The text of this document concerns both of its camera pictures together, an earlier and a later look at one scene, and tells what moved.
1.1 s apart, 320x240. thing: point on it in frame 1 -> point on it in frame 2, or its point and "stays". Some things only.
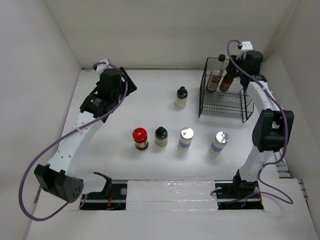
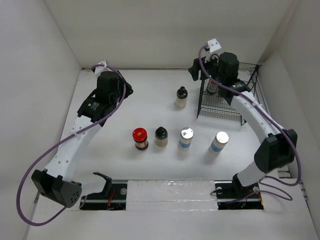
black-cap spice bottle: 181,97 stays
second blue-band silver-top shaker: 221,139 stays
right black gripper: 230,68 -> 195,69
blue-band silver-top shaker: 186,135 stays
